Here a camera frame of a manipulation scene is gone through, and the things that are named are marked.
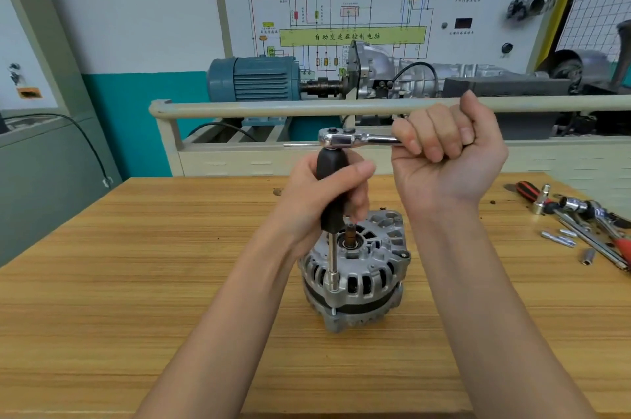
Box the person's right hand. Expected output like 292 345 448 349
391 90 509 218

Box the person's left hand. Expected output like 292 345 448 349
274 150 377 263

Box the black handled socket driver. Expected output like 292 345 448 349
315 147 354 294

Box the chrome ratchet wrench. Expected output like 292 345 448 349
318 127 402 149

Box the person's left forearm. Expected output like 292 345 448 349
134 217 309 419

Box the person's right forearm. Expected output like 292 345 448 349
408 202 598 419

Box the grey metal box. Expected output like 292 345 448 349
443 77 573 99

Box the silver transmission gearbox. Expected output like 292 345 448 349
345 40 549 100

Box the silver socket adapter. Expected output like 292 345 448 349
532 184 552 215

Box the silver car alternator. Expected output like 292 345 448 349
298 209 412 335

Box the silver throttle body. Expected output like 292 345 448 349
506 0 556 21

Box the white circuit diagram panel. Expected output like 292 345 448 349
216 0 569 75

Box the blue electric motor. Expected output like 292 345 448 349
206 56 302 104

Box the chrome ratchet with socket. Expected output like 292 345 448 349
559 196 631 237

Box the short silver extension bit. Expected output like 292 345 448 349
540 230 577 249

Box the yellow framed grid board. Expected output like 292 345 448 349
536 0 631 70

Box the long silver extension bar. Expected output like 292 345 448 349
556 217 629 270

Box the grey metal cabinet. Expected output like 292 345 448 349
0 108 123 268

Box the black hose on gearbox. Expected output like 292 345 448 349
390 61 440 98

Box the beige bench rail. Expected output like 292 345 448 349
148 95 631 120

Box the red black handled screwdriver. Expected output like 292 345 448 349
515 181 560 210

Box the beige training bench frame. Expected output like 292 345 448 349
157 116 631 207

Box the red handled tool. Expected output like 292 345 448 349
610 235 631 268

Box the black cable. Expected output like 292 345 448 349
0 112 114 188

